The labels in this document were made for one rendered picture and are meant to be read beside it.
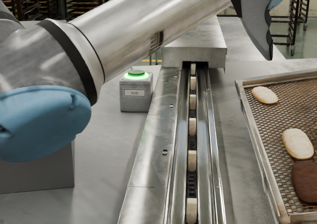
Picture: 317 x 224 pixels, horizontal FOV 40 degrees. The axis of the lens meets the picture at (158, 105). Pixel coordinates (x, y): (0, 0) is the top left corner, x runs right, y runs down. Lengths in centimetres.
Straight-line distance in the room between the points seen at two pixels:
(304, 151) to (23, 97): 39
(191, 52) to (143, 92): 27
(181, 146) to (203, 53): 49
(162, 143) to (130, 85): 27
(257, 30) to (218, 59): 79
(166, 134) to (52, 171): 21
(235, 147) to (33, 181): 37
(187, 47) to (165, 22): 65
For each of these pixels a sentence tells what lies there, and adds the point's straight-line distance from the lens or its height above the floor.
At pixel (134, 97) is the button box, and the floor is 86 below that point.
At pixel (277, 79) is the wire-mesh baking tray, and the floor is 91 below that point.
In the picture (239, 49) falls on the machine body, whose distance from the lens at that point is 166.
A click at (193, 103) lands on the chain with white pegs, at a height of 85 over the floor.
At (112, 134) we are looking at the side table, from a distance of 88.
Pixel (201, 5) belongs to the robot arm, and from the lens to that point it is 58.
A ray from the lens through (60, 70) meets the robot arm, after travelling 47.
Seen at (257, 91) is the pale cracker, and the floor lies 90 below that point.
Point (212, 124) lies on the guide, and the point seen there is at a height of 86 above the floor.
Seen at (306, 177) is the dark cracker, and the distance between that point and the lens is 57.
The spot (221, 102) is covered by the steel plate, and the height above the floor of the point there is 82.
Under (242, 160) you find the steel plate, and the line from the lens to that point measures 79.
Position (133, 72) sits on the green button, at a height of 91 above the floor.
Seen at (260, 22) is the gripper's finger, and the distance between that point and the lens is 41.
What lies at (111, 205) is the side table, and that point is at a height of 82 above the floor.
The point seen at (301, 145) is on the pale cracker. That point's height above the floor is 91.
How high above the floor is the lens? 117
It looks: 20 degrees down
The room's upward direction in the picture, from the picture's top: straight up
